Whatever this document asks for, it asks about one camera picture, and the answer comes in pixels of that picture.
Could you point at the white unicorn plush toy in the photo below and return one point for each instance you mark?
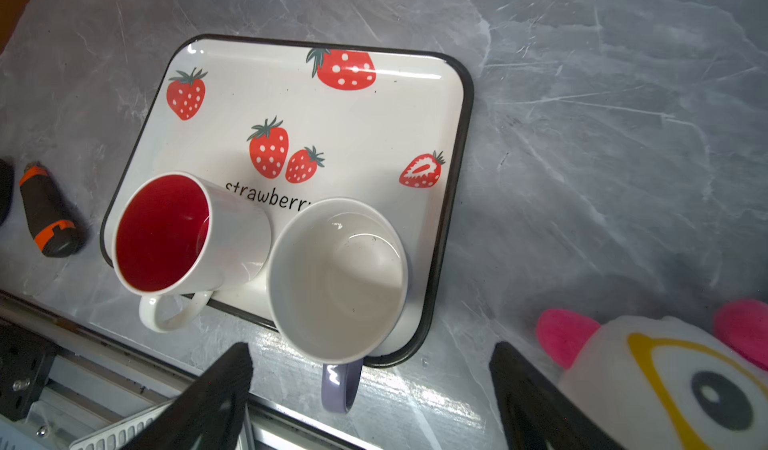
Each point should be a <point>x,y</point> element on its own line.
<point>664,383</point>

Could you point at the strawberry print serving tray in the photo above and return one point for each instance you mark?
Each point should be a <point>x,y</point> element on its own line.
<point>285,124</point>

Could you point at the red interior mug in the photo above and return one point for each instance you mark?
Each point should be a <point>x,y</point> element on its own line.
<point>181,238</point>

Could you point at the black computer mouse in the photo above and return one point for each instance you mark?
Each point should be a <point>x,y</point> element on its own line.
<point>6,188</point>

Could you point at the aluminium front rail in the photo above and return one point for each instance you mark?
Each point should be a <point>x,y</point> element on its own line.
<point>93,383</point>

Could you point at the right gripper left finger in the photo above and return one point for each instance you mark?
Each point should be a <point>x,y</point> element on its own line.
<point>227,379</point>

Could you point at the black orange tool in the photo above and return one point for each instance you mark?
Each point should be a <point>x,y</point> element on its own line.
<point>51,225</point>

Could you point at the white mug purple handle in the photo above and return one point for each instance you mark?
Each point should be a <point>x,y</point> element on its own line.
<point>337,283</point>

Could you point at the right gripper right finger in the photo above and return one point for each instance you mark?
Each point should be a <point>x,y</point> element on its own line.
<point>534,413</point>

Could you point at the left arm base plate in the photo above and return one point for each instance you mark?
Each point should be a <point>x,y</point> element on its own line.
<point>26,360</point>

